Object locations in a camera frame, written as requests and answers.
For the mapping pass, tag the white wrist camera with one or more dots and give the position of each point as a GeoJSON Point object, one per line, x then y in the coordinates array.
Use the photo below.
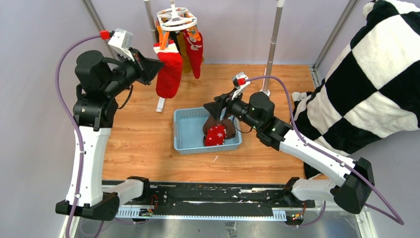
{"type": "Point", "coordinates": [240, 82]}
{"type": "Point", "coordinates": [120, 42]}

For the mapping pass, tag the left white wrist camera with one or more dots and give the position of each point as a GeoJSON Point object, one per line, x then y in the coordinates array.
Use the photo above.
{"type": "Point", "coordinates": [120, 42]}

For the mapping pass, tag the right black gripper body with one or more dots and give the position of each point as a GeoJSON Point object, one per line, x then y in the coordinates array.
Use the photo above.
{"type": "Point", "coordinates": [239, 109]}

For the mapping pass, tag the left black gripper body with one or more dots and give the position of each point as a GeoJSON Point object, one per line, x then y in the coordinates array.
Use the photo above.
{"type": "Point", "coordinates": [133, 71]}

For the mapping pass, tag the white round sock hanger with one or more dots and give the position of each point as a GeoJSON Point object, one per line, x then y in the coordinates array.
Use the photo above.
{"type": "Point", "coordinates": [176, 18]}

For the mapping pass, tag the red snowflake christmas sock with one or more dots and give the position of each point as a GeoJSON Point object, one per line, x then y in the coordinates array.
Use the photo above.
{"type": "Point", "coordinates": [215, 135]}

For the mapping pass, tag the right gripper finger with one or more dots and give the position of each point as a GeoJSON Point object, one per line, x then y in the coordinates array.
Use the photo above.
{"type": "Point", "coordinates": [217, 108]}
{"type": "Point", "coordinates": [225, 114]}

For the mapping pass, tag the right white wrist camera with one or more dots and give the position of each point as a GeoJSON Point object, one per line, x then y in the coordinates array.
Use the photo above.
{"type": "Point", "coordinates": [240, 82]}

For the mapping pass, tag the black white checkered blanket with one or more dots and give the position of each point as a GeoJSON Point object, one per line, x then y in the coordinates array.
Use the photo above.
{"type": "Point", "coordinates": [372, 90]}

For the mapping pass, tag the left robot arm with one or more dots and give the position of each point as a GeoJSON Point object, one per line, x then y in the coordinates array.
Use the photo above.
{"type": "Point", "coordinates": [101, 80]}

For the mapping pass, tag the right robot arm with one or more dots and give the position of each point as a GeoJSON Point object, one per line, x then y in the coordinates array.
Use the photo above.
{"type": "Point", "coordinates": [349, 182]}

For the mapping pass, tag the light blue plastic basket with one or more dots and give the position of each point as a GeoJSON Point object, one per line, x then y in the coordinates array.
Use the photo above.
{"type": "Point", "coordinates": [196, 132]}

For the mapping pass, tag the red white-cuffed christmas sock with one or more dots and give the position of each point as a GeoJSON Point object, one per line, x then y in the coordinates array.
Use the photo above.
{"type": "Point", "coordinates": [169, 76]}

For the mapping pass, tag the brown sock striped cuff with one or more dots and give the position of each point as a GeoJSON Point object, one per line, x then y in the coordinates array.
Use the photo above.
{"type": "Point", "coordinates": [229, 127]}

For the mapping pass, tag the aluminium frame rail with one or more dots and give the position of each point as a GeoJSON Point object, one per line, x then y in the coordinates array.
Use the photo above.
{"type": "Point", "coordinates": [106, 210]}

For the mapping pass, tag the white grey drying rack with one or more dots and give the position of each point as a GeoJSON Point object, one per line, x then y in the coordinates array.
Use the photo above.
{"type": "Point", "coordinates": [160, 36]}

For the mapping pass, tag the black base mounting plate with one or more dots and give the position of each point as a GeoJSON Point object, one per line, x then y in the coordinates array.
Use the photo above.
{"type": "Point", "coordinates": [217, 201]}

